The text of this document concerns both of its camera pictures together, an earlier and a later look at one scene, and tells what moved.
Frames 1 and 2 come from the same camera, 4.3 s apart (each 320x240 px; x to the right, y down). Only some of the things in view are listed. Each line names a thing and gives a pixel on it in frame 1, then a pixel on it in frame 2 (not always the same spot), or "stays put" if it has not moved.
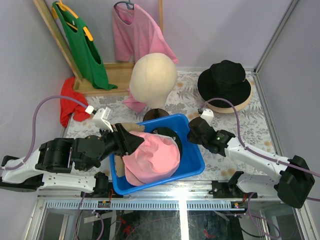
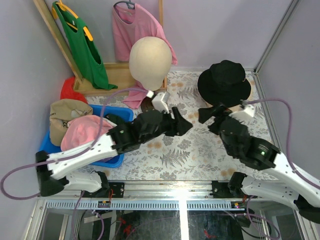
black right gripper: (190, 138) → (220, 112)
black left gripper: (120, 139) → (171, 122)
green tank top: (85, 49) stays put
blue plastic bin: (191, 161) → (102, 110)
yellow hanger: (64, 7) stays put
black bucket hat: (224, 79) stays put
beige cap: (119, 165) → (61, 111)
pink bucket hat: (156, 159) → (83, 130)
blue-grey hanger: (127, 4) stays put
